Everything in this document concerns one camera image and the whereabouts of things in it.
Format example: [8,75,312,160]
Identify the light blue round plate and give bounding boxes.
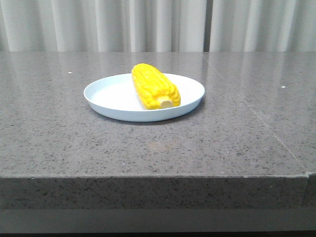
[84,73,205,122]

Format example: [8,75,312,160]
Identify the yellow plastic corn cob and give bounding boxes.
[131,63,181,110]

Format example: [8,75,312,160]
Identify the white pleated curtain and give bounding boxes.
[0,0,316,52]

